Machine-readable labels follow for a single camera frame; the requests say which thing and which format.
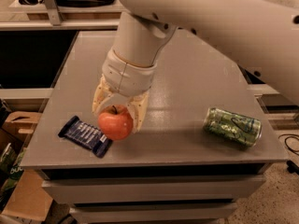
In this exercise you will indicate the blue rxbar blueberry wrapper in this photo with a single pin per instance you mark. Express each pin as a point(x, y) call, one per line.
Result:
point(85, 135)

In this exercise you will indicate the red apple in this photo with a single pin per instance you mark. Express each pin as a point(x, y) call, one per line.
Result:
point(115, 122)

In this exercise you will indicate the metal shelf rail frame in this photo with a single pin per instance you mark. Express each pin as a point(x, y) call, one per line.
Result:
point(47, 15)

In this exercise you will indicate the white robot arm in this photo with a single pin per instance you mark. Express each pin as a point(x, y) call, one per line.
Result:
point(260, 36)

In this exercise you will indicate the green snack bag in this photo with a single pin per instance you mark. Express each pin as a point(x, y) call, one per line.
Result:
point(10, 164)

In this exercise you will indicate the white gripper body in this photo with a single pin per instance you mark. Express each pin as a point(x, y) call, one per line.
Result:
point(127, 76)

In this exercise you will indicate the cardboard box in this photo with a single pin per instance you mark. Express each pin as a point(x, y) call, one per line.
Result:
point(28, 202)

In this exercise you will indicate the grey drawer cabinet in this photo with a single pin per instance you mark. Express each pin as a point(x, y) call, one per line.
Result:
point(172, 170)

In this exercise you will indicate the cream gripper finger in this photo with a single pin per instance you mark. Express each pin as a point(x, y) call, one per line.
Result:
point(137, 107)
point(102, 94)

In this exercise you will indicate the green soda can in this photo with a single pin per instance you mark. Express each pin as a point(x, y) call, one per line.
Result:
point(244, 130)

